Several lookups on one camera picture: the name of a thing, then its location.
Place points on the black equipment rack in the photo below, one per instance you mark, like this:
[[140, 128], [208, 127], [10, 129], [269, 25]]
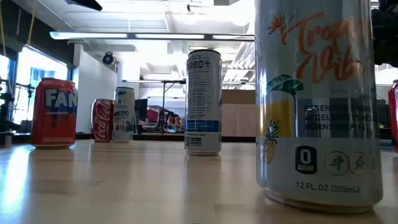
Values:
[[6, 124]]

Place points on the black overhead fixture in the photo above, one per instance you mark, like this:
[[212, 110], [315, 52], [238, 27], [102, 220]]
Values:
[[85, 3]]

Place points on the dark office furniture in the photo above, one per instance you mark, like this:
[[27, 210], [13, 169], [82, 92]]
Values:
[[383, 118]]

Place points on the long ceiling light bar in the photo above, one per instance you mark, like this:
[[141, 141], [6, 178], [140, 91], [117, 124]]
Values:
[[93, 35]]

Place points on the white Celsius Arctic Vibe can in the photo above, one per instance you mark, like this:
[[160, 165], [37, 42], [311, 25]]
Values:
[[124, 118], [203, 102]]

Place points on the round black ceiling device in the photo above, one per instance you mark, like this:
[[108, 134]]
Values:
[[108, 58]]

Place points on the Celsius Tropical Vibe can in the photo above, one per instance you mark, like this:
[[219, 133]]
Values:
[[311, 124]]

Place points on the red storage cart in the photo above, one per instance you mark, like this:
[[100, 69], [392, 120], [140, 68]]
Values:
[[152, 116]]

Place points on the red Coca-Cola can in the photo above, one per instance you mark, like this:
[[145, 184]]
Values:
[[394, 118], [101, 121]]

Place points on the black tripod stand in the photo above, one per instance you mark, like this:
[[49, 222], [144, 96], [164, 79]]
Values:
[[30, 99]]

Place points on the black table frame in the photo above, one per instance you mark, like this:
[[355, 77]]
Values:
[[155, 137]]

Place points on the red Fanta strawberry can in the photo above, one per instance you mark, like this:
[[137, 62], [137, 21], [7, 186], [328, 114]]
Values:
[[54, 118]]

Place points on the beige partition panel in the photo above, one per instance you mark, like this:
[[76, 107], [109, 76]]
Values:
[[237, 121]]

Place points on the black monitor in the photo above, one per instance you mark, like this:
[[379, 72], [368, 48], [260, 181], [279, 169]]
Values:
[[141, 112]]

